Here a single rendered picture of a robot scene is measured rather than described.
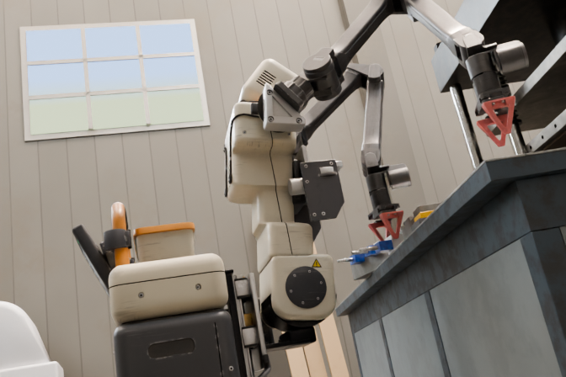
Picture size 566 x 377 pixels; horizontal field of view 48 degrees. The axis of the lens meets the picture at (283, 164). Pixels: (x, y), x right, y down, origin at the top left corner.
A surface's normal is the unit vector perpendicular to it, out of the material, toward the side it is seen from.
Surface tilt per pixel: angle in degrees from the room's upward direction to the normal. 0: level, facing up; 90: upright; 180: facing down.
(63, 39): 90
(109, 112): 90
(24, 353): 90
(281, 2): 90
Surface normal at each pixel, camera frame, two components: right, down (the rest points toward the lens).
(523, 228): -0.98, 0.15
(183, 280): 0.18, -0.36
